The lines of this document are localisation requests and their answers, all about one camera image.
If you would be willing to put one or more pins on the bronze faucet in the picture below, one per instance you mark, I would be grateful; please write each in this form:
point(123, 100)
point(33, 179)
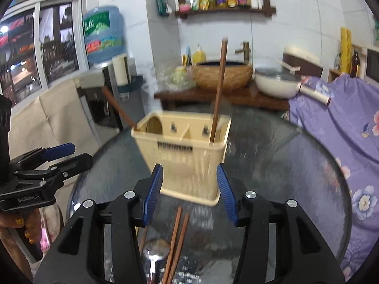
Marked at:
point(244, 51)

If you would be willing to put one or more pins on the brown wooden chopstick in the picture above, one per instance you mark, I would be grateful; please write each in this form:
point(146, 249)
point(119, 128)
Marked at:
point(118, 108)
point(173, 236)
point(181, 239)
point(143, 239)
point(219, 88)

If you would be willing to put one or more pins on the small white bottle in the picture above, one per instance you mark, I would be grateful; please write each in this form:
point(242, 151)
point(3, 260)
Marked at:
point(337, 62)

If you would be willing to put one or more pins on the round glass table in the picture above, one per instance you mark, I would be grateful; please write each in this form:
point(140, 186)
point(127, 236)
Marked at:
point(281, 168)

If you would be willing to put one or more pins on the blue water jug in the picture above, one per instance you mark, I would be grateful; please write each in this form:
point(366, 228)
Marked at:
point(103, 35)

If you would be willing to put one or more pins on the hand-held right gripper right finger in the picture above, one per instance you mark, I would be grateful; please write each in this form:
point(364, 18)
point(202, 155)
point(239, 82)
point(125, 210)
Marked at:
point(227, 195)

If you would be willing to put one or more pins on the small wooden box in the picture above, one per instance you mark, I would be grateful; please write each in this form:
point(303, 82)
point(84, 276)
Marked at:
point(334, 75)

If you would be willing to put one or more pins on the brown glass bottle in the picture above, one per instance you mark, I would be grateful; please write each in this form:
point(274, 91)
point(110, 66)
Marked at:
point(355, 65)

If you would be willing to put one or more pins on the grey water dispenser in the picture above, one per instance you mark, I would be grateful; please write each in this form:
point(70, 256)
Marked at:
point(94, 100)

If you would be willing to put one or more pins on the clear plastic bag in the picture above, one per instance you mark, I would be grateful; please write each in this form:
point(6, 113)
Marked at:
point(174, 78)

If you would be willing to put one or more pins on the beige plastic utensil holder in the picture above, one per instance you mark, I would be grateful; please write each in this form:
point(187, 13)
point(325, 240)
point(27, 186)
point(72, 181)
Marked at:
point(183, 171)

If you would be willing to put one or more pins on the beige hanging cloth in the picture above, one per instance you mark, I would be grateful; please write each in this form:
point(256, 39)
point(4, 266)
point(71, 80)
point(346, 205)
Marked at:
point(59, 118)

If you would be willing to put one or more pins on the teal wall holder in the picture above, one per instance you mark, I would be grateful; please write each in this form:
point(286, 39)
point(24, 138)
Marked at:
point(133, 84)

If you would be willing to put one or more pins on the white microwave oven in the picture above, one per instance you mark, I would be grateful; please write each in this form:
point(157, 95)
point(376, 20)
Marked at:
point(373, 65)

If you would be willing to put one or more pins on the pink small dish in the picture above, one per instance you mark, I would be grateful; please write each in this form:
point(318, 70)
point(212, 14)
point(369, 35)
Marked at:
point(185, 7)

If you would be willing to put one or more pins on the purple floral cloth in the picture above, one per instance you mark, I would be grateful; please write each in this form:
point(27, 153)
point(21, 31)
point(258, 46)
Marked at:
point(340, 130)

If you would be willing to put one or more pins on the yellow soap dispenser bottle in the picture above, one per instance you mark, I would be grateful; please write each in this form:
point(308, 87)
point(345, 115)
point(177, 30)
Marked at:
point(198, 56)

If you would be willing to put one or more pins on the wooden counter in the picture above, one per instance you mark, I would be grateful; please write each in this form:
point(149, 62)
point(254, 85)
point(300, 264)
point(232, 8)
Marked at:
point(251, 97)

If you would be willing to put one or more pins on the yellow wrap roll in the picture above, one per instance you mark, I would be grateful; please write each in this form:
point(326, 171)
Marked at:
point(345, 50)

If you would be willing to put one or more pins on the wicker pattern basin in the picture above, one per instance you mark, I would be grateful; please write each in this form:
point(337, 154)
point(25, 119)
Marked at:
point(237, 75)

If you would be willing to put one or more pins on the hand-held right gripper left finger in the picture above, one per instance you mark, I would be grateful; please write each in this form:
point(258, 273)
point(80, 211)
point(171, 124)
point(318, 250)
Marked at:
point(152, 195)

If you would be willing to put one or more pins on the green hanging packet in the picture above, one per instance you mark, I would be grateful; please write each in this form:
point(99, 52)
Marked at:
point(162, 4)

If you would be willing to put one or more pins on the sliding window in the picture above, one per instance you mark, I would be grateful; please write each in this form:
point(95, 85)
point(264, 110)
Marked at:
point(50, 50)

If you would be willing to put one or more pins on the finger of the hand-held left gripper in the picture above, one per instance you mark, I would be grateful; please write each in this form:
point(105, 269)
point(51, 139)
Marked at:
point(74, 161)
point(59, 151)

